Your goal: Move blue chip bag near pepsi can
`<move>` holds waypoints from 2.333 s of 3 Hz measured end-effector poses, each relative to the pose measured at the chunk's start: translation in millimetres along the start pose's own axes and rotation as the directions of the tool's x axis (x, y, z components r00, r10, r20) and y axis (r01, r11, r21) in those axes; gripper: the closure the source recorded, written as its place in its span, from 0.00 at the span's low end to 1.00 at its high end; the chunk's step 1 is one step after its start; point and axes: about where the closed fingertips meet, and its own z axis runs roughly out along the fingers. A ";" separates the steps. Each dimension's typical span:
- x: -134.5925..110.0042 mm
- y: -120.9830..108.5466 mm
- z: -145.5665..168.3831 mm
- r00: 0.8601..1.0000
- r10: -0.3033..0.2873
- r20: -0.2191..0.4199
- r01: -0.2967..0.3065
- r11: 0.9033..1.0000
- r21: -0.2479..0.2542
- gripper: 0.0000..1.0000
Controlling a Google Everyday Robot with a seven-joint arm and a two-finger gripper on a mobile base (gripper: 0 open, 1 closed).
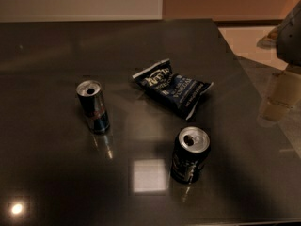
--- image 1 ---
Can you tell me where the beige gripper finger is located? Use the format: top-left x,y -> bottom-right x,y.
260,98 -> 291,121
270,64 -> 301,106

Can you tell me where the blue chip bag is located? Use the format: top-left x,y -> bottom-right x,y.
133,59 -> 213,121

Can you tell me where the black pepsi can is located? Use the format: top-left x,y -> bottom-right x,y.
170,126 -> 211,184

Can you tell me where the slim red bull can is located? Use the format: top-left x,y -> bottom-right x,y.
76,80 -> 110,134

